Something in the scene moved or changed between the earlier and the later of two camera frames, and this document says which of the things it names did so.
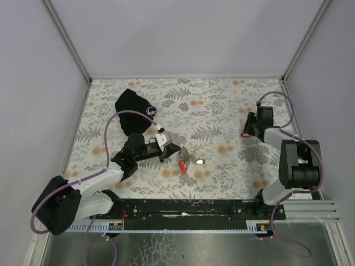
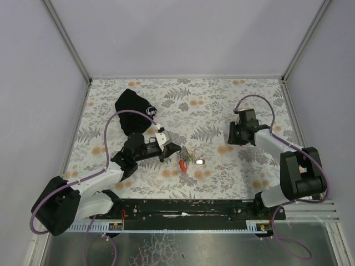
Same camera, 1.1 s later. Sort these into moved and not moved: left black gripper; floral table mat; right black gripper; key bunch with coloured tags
Moved: right black gripper
Not moved: key bunch with coloured tags; left black gripper; floral table mat
